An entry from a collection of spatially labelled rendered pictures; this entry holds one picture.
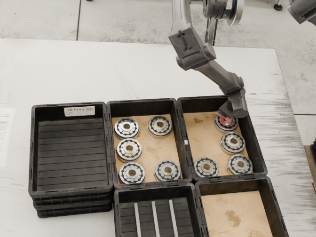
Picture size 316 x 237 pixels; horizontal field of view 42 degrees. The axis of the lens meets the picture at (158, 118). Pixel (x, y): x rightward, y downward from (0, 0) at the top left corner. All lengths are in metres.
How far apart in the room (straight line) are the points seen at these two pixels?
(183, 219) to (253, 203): 0.29
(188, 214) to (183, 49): 0.67
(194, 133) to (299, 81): 1.71
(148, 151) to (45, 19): 2.02
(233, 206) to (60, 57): 1.16
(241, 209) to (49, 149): 0.80
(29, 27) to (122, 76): 1.46
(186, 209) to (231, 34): 2.16
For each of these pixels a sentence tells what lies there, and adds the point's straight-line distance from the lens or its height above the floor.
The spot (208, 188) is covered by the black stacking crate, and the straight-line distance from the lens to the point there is 1.60.
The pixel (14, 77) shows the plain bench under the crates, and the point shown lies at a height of 0.70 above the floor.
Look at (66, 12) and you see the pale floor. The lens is 3.53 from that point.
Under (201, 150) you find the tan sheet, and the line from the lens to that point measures 1.75.
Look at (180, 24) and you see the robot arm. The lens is 1.26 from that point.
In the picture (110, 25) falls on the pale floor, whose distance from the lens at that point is 3.41.
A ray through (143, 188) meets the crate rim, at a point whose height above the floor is 0.93.
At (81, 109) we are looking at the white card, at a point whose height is 0.90.
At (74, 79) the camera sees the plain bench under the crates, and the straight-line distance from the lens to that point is 2.10.
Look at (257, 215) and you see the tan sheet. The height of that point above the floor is 0.83.
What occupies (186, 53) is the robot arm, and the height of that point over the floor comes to 1.42.
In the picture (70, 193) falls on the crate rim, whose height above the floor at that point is 0.92.
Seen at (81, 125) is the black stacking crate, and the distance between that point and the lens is 1.78.
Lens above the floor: 2.30
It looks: 54 degrees down
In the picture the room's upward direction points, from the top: 10 degrees clockwise
